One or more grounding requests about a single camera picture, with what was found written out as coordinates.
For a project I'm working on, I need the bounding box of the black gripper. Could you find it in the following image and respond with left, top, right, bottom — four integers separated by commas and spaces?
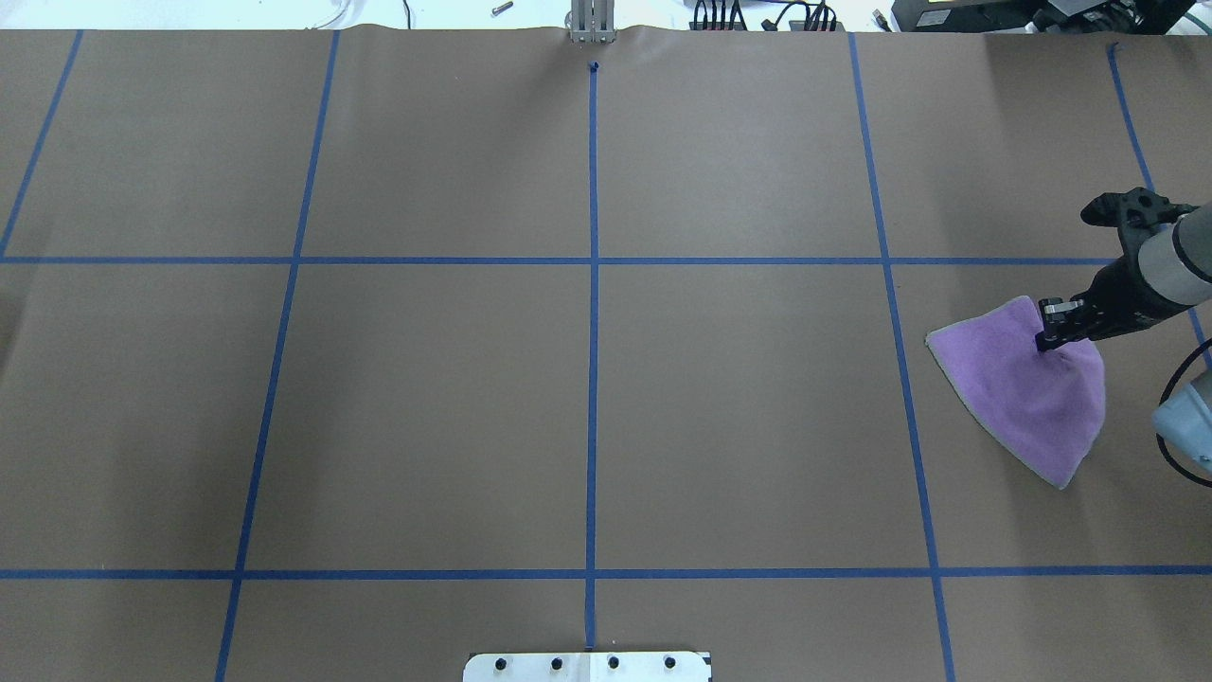
1035, 256, 1170, 353

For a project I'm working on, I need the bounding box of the purple microfiber cloth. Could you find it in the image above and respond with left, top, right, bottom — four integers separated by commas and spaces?
924, 296, 1107, 491

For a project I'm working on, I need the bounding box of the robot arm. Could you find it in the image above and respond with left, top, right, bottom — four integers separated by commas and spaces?
1035, 188, 1211, 353

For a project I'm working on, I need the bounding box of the black equipment on bench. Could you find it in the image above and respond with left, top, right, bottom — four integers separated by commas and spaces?
891, 1, 1197, 35

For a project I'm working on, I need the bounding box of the black power strip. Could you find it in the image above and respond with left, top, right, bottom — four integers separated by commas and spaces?
684, 1, 845, 33

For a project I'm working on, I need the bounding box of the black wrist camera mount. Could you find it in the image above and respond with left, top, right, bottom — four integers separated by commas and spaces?
1079, 187, 1197, 256

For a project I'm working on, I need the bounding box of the aluminium frame post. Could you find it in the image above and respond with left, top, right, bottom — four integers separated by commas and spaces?
564, 0, 617, 45

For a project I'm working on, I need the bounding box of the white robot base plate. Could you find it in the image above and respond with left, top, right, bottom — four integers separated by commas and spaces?
462, 651, 714, 681

